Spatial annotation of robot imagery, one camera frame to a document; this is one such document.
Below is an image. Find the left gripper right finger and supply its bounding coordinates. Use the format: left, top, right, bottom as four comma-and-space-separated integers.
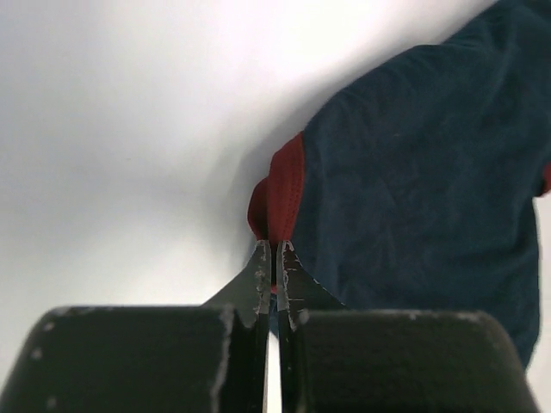
275, 241, 538, 412

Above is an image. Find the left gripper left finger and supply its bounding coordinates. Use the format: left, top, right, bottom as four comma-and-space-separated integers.
1, 241, 271, 412

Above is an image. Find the navy tank top red trim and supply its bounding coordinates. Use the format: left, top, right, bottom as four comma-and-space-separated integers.
248, 1, 550, 364

